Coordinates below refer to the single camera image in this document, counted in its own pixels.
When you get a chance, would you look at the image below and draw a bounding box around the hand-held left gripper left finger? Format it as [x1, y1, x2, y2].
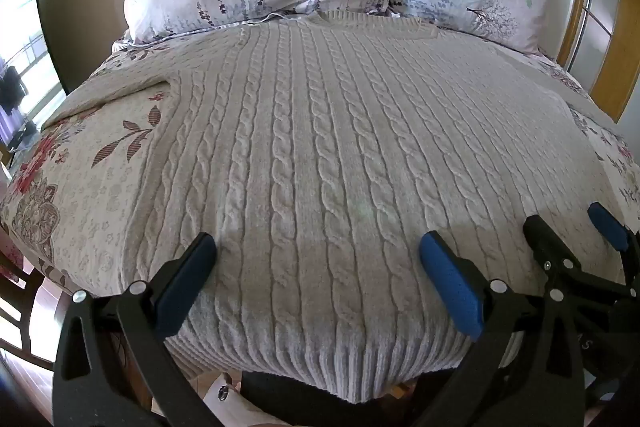
[52, 232, 218, 427]

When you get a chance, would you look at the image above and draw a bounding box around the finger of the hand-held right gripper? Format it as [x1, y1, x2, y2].
[522, 214, 640, 308]
[587, 201, 640, 289]

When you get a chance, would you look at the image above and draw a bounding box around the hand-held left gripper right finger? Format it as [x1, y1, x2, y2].
[414, 230, 587, 427]

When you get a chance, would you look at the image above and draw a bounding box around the dark wooden chair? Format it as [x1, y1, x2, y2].
[0, 227, 57, 370]

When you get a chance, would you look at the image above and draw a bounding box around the person's black clothing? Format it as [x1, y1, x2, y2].
[240, 369, 431, 427]

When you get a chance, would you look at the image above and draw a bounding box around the cream cable-knit sweater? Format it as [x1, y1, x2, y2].
[42, 9, 627, 405]

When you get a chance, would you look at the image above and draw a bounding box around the floral bedspread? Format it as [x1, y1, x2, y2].
[0, 32, 640, 308]

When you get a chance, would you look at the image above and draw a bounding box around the wooden bedside cabinet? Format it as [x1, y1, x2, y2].
[554, 0, 640, 124]

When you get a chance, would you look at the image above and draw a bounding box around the window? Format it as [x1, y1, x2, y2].
[0, 0, 67, 160]

